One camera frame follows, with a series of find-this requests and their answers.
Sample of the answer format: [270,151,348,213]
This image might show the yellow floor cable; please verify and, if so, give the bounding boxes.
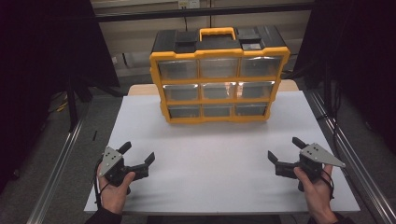
[54,92,70,114]

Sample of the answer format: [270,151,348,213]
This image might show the black stand leg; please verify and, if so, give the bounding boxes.
[66,77,79,133]

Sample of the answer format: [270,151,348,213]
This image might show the left hand-held gripper black cable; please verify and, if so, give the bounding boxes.
[92,158,110,210]

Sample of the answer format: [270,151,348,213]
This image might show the black horizontal bar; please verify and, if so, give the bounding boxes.
[94,2,315,23]

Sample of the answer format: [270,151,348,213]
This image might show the person's left hand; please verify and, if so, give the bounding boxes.
[96,163,136,216]

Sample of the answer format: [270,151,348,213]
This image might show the yellow black drawer organizer cabinet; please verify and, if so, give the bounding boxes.
[148,26,291,125]

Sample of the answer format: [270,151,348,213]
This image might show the set of clear plastic drawers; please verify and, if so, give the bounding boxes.
[157,56,284,119]

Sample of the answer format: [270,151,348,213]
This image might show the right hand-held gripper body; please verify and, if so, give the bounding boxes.
[275,142,347,191]

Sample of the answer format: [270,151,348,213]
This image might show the hand-held gripper black cable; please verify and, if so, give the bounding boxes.
[92,158,110,210]
[319,169,336,201]

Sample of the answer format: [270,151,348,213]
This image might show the dark curtain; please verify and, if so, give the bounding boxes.
[0,0,121,194]
[293,0,396,156]

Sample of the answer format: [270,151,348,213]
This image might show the white wall socket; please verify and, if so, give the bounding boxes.
[177,0,201,9]

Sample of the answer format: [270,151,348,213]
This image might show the right hand-held gripper black cable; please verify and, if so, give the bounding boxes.
[319,169,336,201]

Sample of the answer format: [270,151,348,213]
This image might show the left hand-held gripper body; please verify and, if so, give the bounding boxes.
[98,146,149,188]

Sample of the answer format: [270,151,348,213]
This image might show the person's right hand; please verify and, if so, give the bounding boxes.
[292,163,334,219]

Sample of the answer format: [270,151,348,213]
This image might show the metal floor rail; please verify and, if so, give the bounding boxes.
[25,118,86,224]
[305,90,396,224]

